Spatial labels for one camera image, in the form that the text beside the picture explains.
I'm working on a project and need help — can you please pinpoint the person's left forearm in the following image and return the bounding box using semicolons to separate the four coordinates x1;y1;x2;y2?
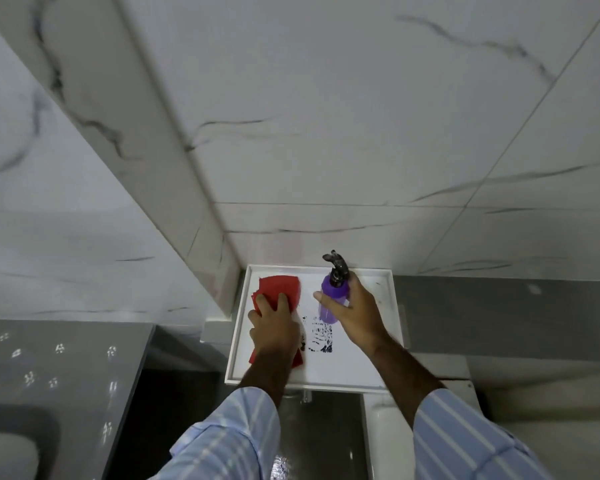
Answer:
237;345;301;408

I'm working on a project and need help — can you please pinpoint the white rectangular shelf tray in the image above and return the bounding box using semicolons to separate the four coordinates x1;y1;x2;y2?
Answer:
224;265;406;395

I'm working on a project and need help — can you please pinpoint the person's right forearm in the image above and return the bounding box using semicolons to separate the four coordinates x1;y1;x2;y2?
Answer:
364;331;447;428

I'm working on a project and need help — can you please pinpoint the grey counter slab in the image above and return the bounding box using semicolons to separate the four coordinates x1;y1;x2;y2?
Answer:
0;320;155;480

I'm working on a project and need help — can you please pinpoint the striped blue shirt sleeve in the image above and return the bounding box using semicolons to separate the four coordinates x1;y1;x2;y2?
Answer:
412;388;557;480
149;386;282;480

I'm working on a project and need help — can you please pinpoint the person's right hand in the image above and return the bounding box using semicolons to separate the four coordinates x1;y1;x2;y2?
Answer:
313;273;392;346

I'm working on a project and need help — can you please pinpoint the white wash basin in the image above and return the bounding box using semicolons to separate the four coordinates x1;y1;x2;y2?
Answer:
0;432;42;480

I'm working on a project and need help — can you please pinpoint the person's left hand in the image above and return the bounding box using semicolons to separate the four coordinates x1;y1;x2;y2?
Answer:
248;293;302;358

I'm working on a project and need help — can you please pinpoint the striped blue right shirt sleeve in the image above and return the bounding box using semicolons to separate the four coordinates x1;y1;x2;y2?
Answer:
412;388;557;480

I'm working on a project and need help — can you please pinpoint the red cleaning cloth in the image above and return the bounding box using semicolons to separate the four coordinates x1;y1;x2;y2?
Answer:
249;275;305;369

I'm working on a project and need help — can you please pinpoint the striped blue left shirt sleeve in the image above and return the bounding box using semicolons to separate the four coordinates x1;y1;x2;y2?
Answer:
149;386;282;480

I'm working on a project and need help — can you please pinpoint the white toilet cistern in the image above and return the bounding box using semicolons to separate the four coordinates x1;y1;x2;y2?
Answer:
362;352;482;480

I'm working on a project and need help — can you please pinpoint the purple spray bottle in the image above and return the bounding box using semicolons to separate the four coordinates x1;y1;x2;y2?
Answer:
318;250;352;325

